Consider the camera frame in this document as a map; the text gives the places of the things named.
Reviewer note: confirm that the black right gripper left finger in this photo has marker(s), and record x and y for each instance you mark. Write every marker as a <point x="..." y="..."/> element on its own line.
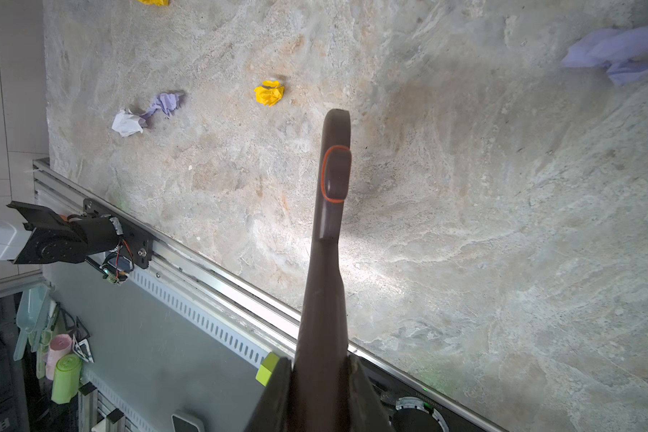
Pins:
<point x="271" y="412"/>

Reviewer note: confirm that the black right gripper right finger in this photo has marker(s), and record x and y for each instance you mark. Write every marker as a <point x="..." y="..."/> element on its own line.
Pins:
<point x="365" y="410"/>

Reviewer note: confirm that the brown hand brush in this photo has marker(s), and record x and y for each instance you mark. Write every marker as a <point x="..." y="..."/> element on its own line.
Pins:
<point x="318" y="395"/>

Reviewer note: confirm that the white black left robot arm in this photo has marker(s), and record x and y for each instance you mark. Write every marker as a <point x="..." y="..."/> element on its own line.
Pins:
<point x="32" y="234"/>

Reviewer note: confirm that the left circuit board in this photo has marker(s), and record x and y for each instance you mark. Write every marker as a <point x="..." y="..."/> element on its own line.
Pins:
<point x="117" y="268"/>

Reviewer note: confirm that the green cup background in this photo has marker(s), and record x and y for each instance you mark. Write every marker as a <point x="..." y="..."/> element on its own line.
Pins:
<point x="66" y="378"/>

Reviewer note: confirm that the pink cup background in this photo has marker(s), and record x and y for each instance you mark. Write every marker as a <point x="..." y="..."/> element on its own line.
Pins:
<point x="59" y="346"/>

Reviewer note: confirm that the yellow paper scrap centre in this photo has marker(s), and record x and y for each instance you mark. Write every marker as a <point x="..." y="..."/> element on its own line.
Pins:
<point x="269" y="93"/>

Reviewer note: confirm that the yellow paper scrap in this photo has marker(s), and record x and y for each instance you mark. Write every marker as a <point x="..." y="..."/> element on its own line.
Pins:
<point x="269" y="93"/>
<point x="160" y="3"/>

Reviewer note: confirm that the white purple paper scrap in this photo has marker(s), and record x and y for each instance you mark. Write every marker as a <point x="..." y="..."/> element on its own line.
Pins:
<point x="127" y="123"/>

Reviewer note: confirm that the yellow paper scrap left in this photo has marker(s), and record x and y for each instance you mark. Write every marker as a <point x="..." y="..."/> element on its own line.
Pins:
<point x="160" y="3"/>

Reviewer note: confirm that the purple paper scrap far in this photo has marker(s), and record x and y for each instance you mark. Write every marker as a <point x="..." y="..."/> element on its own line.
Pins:
<point x="617" y="51"/>

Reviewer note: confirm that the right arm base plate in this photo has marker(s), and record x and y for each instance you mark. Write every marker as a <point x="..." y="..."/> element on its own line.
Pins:
<point x="410" y="410"/>

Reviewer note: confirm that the aluminium front rail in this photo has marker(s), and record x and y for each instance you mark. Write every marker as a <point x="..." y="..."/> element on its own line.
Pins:
<point x="244" y="318"/>

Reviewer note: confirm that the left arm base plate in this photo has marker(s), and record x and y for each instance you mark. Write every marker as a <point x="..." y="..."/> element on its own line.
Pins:
<point x="135" y="238"/>

